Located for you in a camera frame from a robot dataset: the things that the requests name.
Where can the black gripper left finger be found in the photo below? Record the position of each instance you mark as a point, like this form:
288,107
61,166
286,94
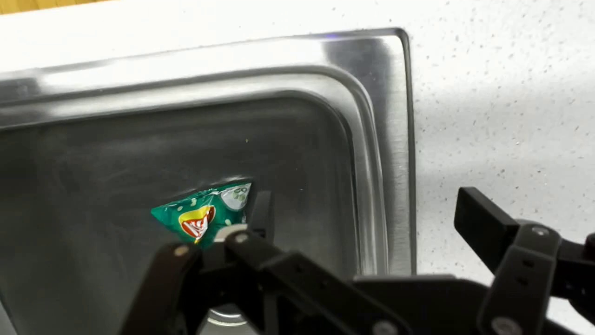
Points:
279,280

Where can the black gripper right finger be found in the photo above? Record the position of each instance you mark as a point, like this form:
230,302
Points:
526,267

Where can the stainless steel double sink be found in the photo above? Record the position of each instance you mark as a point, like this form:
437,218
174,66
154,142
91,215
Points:
93,155

